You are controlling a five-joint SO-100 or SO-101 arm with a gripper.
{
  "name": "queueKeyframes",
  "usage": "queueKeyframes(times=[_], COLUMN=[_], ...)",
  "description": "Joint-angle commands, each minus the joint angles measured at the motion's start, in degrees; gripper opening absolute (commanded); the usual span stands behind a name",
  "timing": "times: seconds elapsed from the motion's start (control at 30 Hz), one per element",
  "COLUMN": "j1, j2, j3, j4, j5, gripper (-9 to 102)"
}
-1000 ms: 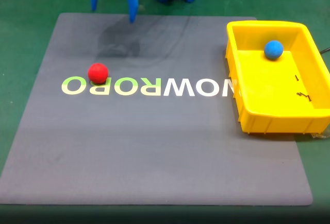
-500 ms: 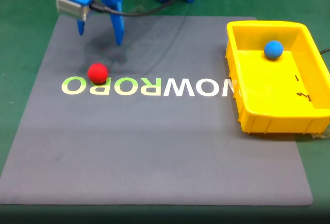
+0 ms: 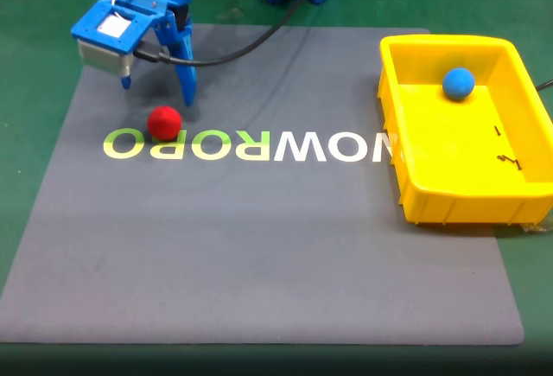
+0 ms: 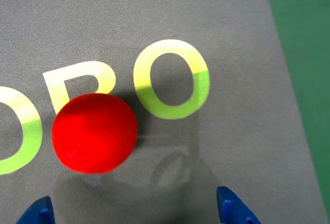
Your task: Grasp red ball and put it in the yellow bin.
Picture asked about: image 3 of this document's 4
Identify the red ball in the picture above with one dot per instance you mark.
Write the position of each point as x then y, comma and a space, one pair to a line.
164, 123

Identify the blue ball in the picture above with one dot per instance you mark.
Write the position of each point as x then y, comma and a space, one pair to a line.
459, 84

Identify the yellow plastic bin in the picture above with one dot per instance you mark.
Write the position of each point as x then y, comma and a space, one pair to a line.
453, 155

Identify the grey mat with printed letters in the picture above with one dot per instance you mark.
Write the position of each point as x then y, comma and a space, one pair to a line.
259, 242

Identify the black screw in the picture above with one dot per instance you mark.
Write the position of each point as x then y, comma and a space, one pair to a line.
497, 130

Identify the clear plastic bag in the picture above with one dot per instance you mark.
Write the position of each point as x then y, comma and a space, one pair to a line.
538, 227

